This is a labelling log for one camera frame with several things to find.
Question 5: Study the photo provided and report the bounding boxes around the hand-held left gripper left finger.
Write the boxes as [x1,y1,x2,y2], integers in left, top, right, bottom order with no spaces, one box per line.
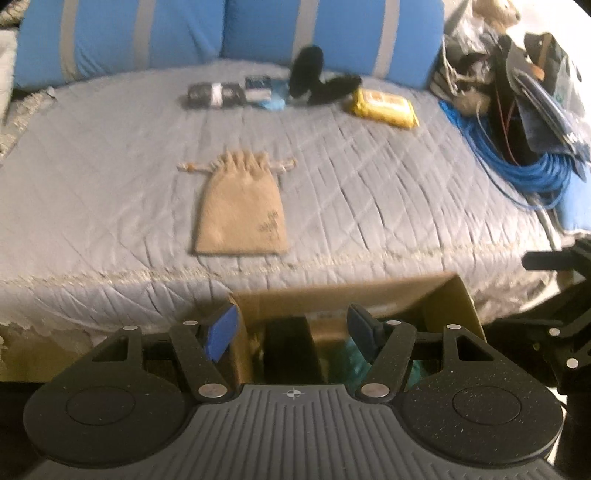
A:
[88,301,241,402]

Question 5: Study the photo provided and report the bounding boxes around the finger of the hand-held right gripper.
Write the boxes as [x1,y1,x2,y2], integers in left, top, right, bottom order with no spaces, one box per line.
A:
[523,240,591,278]
[489,286,591,393]

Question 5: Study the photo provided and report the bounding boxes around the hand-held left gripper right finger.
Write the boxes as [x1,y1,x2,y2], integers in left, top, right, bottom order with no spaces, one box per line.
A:
[347,303,494,400]

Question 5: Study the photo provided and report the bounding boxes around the teal mesh bath loofah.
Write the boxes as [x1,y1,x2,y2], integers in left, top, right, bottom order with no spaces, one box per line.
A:
[339,337,444,385]

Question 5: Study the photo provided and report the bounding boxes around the brown cardboard box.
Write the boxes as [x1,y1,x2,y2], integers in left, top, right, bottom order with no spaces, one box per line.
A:
[228,272,488,386]

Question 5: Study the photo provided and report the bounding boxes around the brown drawstring pouch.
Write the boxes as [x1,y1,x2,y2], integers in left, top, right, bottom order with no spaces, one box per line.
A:
[178,150,298,256]

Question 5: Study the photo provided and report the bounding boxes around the yellow wet wipes packet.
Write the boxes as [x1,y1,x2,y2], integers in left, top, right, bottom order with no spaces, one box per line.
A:
[347,88,421,130]

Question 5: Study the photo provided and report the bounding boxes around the black roll with white band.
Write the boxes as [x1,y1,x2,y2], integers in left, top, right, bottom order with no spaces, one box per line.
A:
[185,80,247,110]

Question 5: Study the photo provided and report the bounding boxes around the small blue cushion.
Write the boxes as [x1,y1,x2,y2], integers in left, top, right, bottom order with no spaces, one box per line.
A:
[554,178,591,236]

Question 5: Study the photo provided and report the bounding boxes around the grey quilted bedspread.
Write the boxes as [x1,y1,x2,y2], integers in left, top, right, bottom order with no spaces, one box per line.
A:
[0,62,568,333]

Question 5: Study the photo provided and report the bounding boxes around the pale plastic bag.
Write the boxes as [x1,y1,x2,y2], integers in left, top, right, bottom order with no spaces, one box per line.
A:
[551,44,585,109]

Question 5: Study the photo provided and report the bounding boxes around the light blue packet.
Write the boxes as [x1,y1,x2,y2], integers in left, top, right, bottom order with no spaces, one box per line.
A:
[259,78,291,112]

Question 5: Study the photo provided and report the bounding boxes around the small dark and white box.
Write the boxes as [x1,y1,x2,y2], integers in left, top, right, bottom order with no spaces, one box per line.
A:
[244,75,273,104]

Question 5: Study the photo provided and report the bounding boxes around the beige plush toy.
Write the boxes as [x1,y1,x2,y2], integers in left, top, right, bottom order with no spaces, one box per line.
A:
[473,0,522,31]

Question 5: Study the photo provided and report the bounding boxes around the blue striped pillow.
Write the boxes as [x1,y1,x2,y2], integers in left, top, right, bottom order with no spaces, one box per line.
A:
[222,0,446,90]
[14,0,227,88]

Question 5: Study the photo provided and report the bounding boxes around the white fluffy blanket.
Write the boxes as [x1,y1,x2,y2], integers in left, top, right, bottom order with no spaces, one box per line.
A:
[0,0,21,121]

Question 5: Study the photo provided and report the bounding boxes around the blue cable coil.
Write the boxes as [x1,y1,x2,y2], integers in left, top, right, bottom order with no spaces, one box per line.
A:
[438,99,580,213]

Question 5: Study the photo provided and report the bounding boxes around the thin red cable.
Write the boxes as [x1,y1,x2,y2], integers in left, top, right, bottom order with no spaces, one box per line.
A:
[496,69,515,162]

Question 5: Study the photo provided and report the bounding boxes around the beige rope bundle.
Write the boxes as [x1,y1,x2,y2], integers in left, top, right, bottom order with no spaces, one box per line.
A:
[429,28,495,116]

